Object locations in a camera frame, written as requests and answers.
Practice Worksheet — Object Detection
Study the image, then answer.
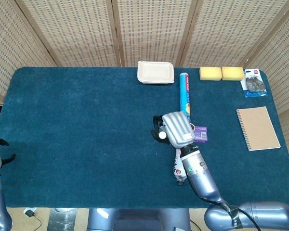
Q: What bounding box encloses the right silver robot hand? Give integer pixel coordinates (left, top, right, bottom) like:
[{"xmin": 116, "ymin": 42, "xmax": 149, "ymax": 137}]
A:
[{"xmin": 151, "ymin": 111, "xmax": 198, "ymax": 156}]

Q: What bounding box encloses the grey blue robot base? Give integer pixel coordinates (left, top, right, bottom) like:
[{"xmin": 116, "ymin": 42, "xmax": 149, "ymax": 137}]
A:
[{"xmin": 86, "ymin": 208, "xmax": 192, "ymax": 231}]

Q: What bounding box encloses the purple small box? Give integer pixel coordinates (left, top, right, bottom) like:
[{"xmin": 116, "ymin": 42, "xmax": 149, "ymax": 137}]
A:
[{"xmin": 192, "ymin": 127, "xmax": 210, "ymax": 143}]

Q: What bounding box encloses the blue cling wrap roll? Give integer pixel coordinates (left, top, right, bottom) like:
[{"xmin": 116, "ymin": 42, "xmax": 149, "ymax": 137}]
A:
[{"xmin": 179, "ymin": 73, "xmax": 192, "ymax": 116}]

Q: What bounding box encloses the white red plastic bottle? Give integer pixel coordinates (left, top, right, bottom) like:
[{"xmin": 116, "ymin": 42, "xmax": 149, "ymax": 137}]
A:
[{"xmin": 172, "ymin": 148, "xmax": 188, "ymax": 187}]

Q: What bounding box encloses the beige lidded food container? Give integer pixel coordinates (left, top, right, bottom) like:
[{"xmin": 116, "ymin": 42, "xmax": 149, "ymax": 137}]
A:
[{"xmin": 137, "ymin": 61, "xmax": 175, "ymax": 85}]

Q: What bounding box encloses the yellow sponge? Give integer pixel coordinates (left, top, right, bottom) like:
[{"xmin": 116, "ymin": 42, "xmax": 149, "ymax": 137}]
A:
[
  {"xmin": 199, "ymin": 66, "xmax": 223, "ymax": 81},
  {"xmin": 221, "ymin": 66, "xmax": 245, "ymax": 81}
]

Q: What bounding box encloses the brown spiral notebook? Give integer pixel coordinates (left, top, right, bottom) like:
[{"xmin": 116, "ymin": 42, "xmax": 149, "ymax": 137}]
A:
[{"xmin": 236, "ymin": 106, "xmax": 281, "ymax": 152}]

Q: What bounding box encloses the blue blister pack of clips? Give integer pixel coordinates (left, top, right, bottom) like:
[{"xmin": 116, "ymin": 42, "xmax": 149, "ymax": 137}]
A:
[{"xmin": 239, "ymin": 68, "xmax": 268, "ymax": 98}]

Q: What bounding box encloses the blue carpet table mat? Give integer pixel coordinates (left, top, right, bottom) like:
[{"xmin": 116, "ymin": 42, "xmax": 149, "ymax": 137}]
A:
[{"xmin": 0, "ymin": 66, "xmax": 289, "ymax": 209}]

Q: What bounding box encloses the grey metal table leg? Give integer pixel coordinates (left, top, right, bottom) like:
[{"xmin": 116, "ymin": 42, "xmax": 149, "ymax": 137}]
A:
[{"xmin": 48, "ymin": 208, "xmax": 77, "ymax": 231}]

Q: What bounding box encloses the woven bamboo folding screen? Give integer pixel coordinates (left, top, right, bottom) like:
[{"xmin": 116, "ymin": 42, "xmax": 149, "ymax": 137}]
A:
[{"xmin": 0, "ymin": 0, "xmax": 289, "ymax": 188}]

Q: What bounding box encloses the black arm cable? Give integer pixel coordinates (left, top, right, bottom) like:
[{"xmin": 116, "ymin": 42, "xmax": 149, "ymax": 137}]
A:
[{"xmin": 199, "ymin": 194, "xmax": 262, "ymax": 231}]

